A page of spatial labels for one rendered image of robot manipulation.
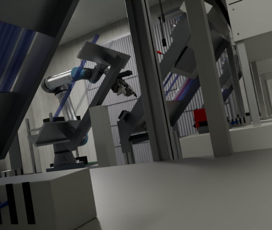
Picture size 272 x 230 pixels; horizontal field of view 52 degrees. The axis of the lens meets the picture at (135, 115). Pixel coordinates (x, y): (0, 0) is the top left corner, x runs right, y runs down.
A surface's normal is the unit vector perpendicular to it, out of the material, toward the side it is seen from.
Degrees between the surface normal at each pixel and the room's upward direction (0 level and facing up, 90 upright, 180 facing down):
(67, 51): 90
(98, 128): 90
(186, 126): 90
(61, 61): 90
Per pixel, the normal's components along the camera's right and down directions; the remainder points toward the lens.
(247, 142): -0.46, 0.03
